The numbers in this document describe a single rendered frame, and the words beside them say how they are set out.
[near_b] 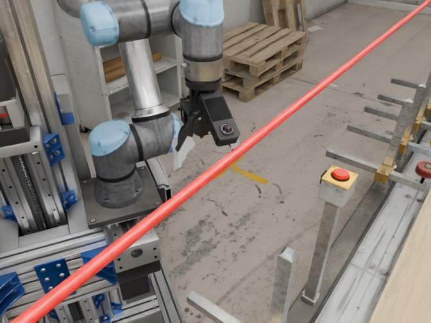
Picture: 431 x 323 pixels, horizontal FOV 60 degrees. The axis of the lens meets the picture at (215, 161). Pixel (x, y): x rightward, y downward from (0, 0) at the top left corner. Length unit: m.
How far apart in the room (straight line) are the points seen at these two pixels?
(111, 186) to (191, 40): 0.59
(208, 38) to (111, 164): 0.54
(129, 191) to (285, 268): 0.52
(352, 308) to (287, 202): 1.39
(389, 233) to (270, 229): 0.96
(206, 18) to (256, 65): 3.19
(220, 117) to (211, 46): 0.13
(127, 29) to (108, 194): 0.57
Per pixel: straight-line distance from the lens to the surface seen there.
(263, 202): 2.73
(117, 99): 3.84
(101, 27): 0.72
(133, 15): 0.73
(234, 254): 2.38
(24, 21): 1.12
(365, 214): 1.73
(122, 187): 1.14
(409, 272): 1.29
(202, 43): 0.69
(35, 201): 1.29
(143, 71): 1.10
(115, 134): 1.07
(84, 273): 0.22
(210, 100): 0.73
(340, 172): 1.01
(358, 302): 1.52
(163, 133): 1.11
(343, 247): 1.56
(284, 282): 0.91
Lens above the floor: 1.81
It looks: 36 degrees down
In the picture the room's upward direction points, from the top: straight up
